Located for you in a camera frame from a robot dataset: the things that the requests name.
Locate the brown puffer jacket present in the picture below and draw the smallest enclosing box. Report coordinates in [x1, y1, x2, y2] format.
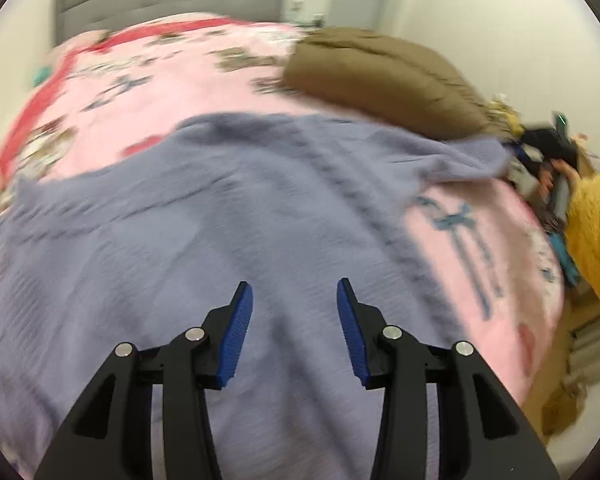
[283, 27, 510, 141]

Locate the purple knit hooded cardigan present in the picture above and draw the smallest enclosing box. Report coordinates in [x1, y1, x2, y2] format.
[0, 114, 508, 479]

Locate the wooden desk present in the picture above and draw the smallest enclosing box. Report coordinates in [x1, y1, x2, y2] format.
[524, 283, 600, 443]

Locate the teal plush toy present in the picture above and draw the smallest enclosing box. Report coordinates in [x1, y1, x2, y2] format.
[32, 66, 53, 88]

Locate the person's right hand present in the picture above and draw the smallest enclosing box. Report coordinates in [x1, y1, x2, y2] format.
[538, 159, 583, 206]

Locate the yellow plush toy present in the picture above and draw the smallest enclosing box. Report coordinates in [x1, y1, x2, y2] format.
[488, 93, 524, 136]

